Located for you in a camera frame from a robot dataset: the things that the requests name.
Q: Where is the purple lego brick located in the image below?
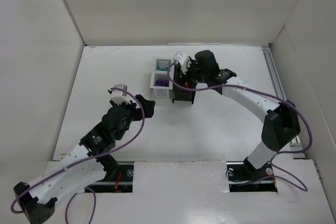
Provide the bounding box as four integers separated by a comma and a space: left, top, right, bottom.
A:
155, 80, 169, 87

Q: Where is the teal lego brick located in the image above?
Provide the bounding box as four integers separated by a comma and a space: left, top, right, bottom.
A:
156, 67, 169, 71

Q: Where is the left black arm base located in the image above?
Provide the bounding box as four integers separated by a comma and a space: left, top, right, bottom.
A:
88, 161, 134, 194

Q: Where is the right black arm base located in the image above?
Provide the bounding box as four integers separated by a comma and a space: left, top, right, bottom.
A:
225, 160, 278, 193

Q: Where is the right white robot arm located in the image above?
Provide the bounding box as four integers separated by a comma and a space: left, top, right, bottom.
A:
174, 50, 301, 174

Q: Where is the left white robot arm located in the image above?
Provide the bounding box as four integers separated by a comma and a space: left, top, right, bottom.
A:
13, 94, 155, 223

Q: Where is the white two-bin container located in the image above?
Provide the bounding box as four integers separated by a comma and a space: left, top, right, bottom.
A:
150, 58, 173, 99

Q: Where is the black two-bin container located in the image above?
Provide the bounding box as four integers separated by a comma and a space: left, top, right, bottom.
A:
172, 63, 196, 104

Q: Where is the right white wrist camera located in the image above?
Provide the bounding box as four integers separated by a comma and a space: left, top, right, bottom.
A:
173, 51, 192, 77

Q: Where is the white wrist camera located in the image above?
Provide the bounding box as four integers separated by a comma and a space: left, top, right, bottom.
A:
173, 51, 192, 77
108, 84, 131, 106

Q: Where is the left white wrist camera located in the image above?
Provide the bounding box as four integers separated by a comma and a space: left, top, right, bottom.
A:
108, 84, 131, 106

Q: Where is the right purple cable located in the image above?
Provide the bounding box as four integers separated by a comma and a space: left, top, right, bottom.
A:
167, 62, 314, 192

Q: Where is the aluminium rail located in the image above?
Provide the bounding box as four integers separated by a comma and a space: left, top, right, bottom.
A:
261, 46, 303, 152

